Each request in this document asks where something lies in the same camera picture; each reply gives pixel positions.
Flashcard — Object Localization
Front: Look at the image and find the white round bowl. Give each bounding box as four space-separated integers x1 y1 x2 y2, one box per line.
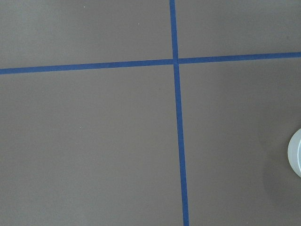
287 129 301 177

